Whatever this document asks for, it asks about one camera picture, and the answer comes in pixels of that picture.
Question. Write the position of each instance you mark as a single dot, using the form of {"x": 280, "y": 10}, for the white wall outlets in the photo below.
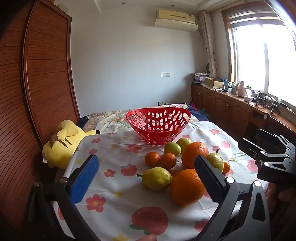
{"x": 163, "y": 102}

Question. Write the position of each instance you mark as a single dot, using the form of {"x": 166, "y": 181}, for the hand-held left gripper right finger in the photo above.
{"x": 208, "y": 175}

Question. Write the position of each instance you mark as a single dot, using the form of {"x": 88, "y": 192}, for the floral blanket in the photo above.
{"x": 108, "y": 120}

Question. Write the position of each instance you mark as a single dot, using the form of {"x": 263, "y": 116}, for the red perforated plastic basket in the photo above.
{"x": 159, "y": 109}

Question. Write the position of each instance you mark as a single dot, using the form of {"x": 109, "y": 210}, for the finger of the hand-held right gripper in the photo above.
{"x": 249, "y": 148}
{"x": 268, "y": 135}

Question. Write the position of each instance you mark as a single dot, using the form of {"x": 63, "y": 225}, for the yellow plush toy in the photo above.
{"x": 62, "y": 148}

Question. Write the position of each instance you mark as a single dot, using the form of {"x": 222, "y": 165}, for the folded cloth stack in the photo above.
{"x": 198, "y": 74}

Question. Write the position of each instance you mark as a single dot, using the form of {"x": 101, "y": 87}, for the white plastic jug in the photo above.
{"x": 241, "y": 90}

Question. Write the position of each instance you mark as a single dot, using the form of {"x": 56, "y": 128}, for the person's right hand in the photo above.
{"x": 282, "y": 199}

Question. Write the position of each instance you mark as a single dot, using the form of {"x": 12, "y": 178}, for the cardboard box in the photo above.
{"x": 214, "y": 83}

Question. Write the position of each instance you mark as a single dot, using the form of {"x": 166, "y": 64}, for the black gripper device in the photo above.
{"x": 275, "y": 107}
{"x": 260, "y": 98}

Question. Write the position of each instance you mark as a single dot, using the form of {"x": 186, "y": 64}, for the white wall switch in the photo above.
{"x": 166, "y": 74}

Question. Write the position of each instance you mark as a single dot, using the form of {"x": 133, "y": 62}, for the brown wooden cabinet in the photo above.
{"x": 222, "y": 106}

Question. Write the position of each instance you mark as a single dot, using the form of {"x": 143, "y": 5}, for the green lemon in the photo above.
{"x": 184, "y": 142}
{"x": 172, "y": 149}

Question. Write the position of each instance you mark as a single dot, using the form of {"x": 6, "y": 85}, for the yellow-green lemon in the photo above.
{"x": 216, "y": 161}

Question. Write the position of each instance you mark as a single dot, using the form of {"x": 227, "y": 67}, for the white air conditioner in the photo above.
{"x": 173, "y": 15}

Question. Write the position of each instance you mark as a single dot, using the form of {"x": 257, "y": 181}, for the yellow lemon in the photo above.
{"x": 157, "y": 178}

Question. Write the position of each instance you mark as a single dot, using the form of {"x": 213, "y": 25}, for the small mandarin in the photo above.
{"x": 168, "y": 160}
{"x": 152, "y": 158}
{"x": 226, "y": 167}

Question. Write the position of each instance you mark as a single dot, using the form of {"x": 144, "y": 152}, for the teal cloth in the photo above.
{"x": 203, "y": 111}

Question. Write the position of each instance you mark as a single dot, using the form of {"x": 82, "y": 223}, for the pink box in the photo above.
{"x": 200, "y": 79}

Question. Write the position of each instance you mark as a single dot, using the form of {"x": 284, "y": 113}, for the white air deflector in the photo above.
{"x": 175, "y": 25}

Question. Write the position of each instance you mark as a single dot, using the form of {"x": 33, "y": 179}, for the person's left hand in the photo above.
{"x": 148, "y": 238}

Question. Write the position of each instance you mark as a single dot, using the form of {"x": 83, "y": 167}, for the patterned curtain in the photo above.
{"x": 209, "y": 41}

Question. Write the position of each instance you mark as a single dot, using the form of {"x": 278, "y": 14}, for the large orange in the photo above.
{"x": 195, "y": 154}
{"x": 187, "y": 187}

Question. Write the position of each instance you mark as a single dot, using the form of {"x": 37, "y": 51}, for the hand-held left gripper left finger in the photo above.
{"x": 84, "y": 178}

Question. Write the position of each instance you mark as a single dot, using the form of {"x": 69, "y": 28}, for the small white box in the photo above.
{"x": 248, "y": 99}

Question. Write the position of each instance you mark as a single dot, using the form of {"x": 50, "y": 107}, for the wooden framed window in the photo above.
{"x": 254, "y": 53}

